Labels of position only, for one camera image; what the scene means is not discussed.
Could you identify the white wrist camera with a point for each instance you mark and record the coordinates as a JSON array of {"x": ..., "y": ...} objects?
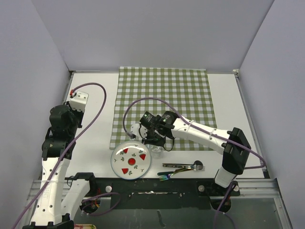
[
  {"x": 139, "y": 131},
  {"x": 78, "y": 101}
]

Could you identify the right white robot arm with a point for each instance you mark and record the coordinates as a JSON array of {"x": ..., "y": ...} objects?
[{"x": 231, "y": 144}]

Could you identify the iridescent rainbow fork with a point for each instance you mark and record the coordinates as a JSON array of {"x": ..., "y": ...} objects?
[{"x": 163, "y": 176}]

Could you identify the clear drinking glass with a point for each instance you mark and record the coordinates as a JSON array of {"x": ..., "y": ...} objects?
[{"x": 155, "y": 151}]

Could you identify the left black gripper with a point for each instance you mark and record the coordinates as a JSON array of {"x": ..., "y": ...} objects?
[{"x": 79, "y": 113}]

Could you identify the white plate with strawberries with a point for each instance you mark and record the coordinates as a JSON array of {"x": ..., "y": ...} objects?
[{"x": 130, "y": 160}]

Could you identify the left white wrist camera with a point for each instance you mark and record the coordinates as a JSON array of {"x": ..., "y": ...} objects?
[{"x": 78, "y": 101}]

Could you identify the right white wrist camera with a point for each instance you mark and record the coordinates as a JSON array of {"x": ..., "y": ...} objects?
[{"x": 139, "y": 131}]

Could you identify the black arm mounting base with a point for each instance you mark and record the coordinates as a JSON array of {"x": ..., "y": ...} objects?
[{"x": 151, "y": 193}]

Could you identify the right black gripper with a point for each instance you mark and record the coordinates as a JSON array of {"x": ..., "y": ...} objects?
[{"x": 148, "y": 140}]

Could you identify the silver fork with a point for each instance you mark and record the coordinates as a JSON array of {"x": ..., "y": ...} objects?
[{"x": 196, "y": 165}]

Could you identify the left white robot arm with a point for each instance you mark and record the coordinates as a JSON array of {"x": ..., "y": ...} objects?
[{"x": 53, "y": 210}]

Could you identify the green white checkered tablecloth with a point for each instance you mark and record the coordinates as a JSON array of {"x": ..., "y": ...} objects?
[{"x": 142, "y": 89}]

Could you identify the yellow rimmed tray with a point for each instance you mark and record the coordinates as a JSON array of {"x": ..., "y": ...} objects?
[{"x": 84, "y": 226}]

